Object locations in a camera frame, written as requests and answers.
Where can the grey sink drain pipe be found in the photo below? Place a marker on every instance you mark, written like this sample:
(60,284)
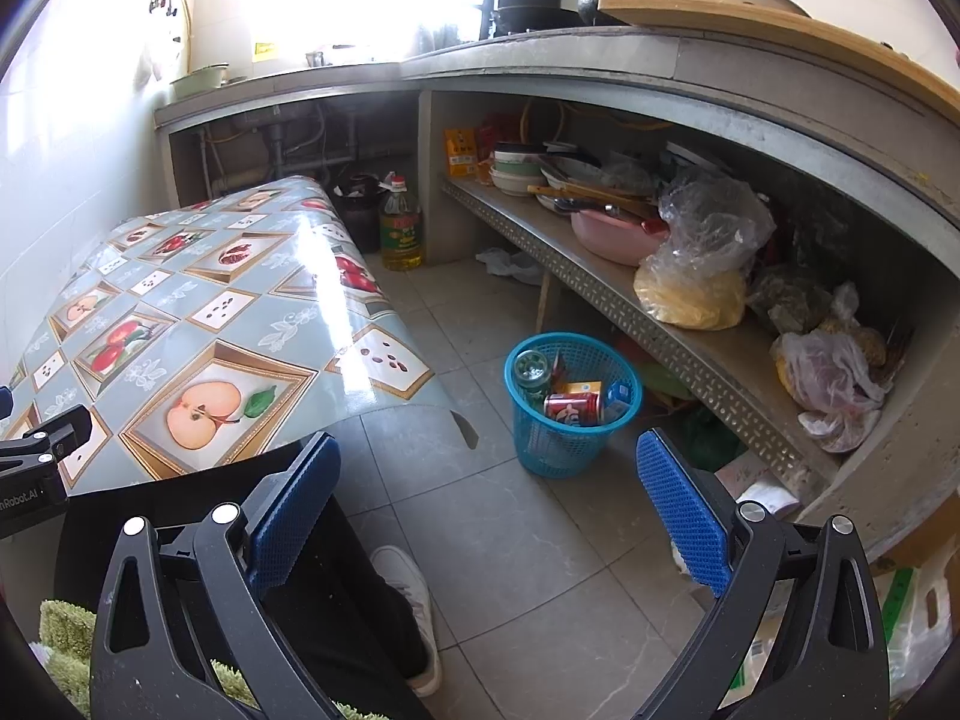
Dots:
(279,142)

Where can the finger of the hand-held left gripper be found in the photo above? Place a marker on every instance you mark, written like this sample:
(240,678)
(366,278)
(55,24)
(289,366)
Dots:
(5,401)
(52,435)

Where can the white green printed bag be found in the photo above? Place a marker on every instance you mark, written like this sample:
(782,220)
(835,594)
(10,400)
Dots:
(915,615)

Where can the blue white cardboard box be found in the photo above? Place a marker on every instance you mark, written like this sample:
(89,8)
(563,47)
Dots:
(619,399)

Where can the orange carton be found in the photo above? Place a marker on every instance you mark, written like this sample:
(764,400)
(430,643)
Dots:
(583,388)

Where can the clear bag of yellow flour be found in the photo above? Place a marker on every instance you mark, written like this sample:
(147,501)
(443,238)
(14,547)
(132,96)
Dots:
(697,292)

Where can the wooden cutting board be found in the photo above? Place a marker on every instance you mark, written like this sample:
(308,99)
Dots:
(787,26)

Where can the blue plastic mesh basket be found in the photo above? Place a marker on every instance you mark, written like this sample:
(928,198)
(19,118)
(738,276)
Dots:
(555,450)

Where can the grey kitchen counter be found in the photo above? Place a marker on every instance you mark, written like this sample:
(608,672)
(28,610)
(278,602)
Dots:
(525,56)

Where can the stack of bowls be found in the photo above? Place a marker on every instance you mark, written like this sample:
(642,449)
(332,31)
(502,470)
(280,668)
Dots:
(517,172)

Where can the steel cup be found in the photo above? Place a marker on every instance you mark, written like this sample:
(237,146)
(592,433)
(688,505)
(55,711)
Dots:
(315,58)

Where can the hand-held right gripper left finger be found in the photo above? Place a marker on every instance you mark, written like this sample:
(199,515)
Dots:
(292,517)

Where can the white rag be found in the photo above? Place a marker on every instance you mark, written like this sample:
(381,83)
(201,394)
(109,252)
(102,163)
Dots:
(510,264)

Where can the cardboard piece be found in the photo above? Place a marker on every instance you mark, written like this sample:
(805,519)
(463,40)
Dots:
(757,484)

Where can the orange snack packets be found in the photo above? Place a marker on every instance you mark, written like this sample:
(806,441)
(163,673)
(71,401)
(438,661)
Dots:
(461,154)

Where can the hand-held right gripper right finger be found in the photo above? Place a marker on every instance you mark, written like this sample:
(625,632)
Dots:
(686,517)

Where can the perforated metal shelf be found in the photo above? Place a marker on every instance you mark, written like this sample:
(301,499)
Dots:
(675,360)

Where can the pink white plastic bag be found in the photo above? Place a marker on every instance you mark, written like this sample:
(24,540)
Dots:
(825,382)

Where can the fruit print tablecloth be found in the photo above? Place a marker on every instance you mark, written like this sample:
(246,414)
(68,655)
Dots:
(225,300)

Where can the cooking oil bottle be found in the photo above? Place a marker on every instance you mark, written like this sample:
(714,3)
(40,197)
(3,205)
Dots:
(401,232)

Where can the yellow sponge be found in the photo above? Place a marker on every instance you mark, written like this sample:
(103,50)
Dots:
(264,51)

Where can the wooden shelf leg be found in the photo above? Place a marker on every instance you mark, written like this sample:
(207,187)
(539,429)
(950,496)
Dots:
(541,300)

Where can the green plastic bag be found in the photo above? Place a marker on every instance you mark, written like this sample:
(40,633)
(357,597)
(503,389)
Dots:
(709,439)

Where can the pink plastic basin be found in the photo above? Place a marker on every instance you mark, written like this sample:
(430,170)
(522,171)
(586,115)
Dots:
(611,236)

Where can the bag of brown food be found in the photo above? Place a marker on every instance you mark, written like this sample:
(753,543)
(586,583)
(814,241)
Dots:
(862,341)

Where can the person's white shoe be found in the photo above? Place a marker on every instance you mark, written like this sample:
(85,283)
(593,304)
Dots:
(409,600)

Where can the green basin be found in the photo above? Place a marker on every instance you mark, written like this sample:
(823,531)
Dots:
(196,82)

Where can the person's black trouser leg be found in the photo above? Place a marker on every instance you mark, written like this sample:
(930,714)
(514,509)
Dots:
(337,615)

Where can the dark plastic bag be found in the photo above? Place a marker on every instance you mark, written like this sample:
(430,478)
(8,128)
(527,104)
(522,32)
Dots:
(787,300)

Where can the green label plastic bottle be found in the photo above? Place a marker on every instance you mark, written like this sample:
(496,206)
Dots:
(532,371)

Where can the red drink can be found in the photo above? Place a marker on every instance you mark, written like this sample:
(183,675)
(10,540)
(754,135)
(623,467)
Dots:
(574,409)

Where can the green shaggy cushion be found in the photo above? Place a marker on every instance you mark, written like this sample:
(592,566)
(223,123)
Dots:
(67,630)

